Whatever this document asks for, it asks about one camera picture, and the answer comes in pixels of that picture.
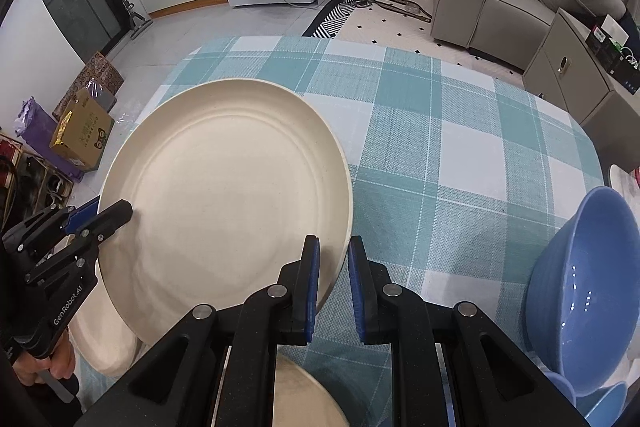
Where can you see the black cardboard box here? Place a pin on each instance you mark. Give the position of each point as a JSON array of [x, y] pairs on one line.
[[612, 59]]

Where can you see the grey side cabinet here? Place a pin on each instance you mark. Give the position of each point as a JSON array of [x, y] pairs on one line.
[[565, 67]]

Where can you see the person's left hand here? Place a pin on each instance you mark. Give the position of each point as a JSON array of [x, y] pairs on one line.
[[60, 363]]

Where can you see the brown patterned bag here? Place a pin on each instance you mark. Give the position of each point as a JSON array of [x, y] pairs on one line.
[[95, 77]]

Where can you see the yellow-brown cardboard box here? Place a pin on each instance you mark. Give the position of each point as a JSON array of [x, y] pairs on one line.
[[80, 132]]

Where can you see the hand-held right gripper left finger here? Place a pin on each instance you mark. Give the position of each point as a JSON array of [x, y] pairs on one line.
[[312, 292]]

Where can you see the grey floor mop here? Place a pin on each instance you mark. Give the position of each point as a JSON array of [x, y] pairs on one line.
[[137, 19]]

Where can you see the cream plate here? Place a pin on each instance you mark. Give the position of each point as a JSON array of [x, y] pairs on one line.
[[225, 207], [305, 402], [105, 347]]

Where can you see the small white box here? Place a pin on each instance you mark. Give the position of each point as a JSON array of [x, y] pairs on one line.
[[616, 29]]

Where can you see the purple plastic bag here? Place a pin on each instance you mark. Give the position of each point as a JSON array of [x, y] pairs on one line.
[[32, 127]]

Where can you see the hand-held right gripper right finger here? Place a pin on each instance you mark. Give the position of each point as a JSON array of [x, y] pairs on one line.
[[356, 292]]

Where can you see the teal checked tablecloth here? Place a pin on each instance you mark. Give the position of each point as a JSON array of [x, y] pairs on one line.
[[450, 157]]

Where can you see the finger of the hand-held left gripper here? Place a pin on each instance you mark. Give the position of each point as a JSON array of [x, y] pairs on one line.
[[112, 214], [81, 217]]

